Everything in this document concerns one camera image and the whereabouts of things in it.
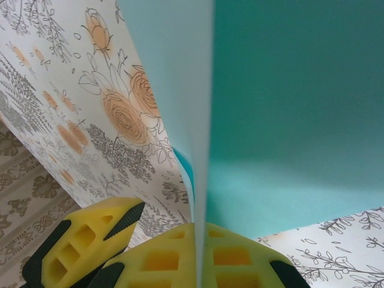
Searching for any teal cloth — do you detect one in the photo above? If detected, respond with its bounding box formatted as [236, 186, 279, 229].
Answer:
[115, 0, 384, 288]

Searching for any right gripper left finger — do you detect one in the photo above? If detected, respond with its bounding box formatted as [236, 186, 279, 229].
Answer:
[98, 223, 199, 288]

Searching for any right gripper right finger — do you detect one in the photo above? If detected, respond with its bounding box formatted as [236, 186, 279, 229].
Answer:
[203, 222, 304, 288]

